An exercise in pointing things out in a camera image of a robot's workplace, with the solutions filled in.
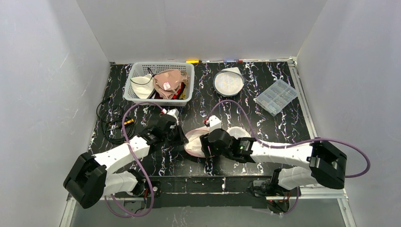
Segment white pink-trim laundry bag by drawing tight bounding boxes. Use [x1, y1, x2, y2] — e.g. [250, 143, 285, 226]
[184, 126, 251, 158]

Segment bright red bra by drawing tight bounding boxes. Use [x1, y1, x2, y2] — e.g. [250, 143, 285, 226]
[175, 88, 186, 100]

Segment beige pink bra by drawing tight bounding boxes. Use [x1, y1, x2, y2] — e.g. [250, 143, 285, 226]
[154, 70, 189, 100]

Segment black bra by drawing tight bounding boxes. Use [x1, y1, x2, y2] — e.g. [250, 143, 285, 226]
[130, 67, 156, 99]

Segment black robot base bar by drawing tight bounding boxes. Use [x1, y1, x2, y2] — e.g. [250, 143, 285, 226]
[114, 177, 290, 214]

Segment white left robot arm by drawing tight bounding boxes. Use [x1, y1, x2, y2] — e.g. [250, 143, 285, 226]
[63, 109, 187, 209]

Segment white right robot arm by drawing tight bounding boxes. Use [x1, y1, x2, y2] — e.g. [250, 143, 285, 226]
[200, 129, 347, 191]

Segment white plastic basket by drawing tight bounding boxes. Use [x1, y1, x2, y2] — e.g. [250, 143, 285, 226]
[123, 61, 195, 107]

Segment clear plastic parts box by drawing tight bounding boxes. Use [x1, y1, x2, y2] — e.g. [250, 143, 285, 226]
[253, 79, 298, 116]

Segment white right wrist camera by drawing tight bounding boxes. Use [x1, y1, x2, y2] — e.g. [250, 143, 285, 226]
[204, 115, 222, 132]

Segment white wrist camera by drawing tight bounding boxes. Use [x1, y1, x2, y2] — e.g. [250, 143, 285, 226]
[204, 115, 222, 132]
[161, 109, 179, 124]

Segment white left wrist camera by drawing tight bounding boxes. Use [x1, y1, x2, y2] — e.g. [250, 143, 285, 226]
[161, 109, 179, 124]

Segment black coiled cable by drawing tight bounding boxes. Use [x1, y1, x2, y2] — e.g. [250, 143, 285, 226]
[95, 97, 136, 145]

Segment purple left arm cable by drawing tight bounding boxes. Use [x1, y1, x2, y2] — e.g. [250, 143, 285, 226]
[104, 102, 166, 218]

